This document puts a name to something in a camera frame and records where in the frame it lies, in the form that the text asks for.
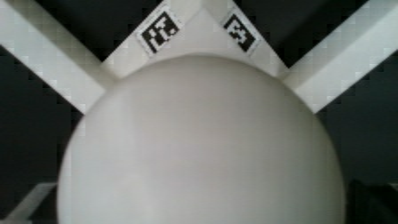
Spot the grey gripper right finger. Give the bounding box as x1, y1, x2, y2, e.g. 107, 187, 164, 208
388, 183, 398, 193

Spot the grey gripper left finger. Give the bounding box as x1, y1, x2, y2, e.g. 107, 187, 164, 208
0, 182, 57, 224

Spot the white lamp bulb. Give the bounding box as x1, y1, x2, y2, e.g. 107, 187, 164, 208
57, 56, 345, 224

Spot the white lamp base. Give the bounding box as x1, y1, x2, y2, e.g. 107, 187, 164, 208
102, 0, 288, 78

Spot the white right fence bar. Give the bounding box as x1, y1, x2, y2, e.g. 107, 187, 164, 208
283, 0, 398, 112

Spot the white fence bar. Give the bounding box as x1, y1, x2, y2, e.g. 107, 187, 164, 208
283, 0, 398, 112
0, 0, 116, 113

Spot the white front fence bar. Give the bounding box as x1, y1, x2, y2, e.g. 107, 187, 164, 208
0, 0, 116, 113

